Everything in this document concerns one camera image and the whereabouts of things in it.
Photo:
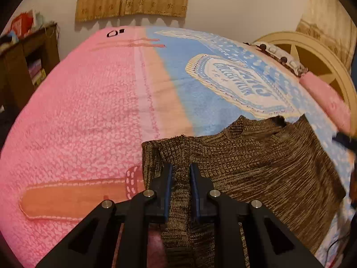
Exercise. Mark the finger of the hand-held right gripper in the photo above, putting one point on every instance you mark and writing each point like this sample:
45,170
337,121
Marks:
345,141

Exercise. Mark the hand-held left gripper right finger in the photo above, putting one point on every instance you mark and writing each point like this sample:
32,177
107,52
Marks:
194,192

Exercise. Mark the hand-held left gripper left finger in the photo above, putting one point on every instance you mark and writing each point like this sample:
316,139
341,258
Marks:
168,192

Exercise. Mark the brown knit sweater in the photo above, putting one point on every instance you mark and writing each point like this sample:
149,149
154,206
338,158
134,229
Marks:
265,167

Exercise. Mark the pink pillow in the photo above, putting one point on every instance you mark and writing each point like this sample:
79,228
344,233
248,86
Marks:
326,97

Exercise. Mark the cream wooden headboard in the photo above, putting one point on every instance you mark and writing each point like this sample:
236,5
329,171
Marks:
318,53

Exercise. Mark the pink and blue printed blanket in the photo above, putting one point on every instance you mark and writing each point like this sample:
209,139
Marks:
97,111

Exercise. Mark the white dark patterned pillow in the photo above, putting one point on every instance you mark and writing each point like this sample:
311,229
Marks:
281,54

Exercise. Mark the stack of books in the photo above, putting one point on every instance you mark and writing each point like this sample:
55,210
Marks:
36,71

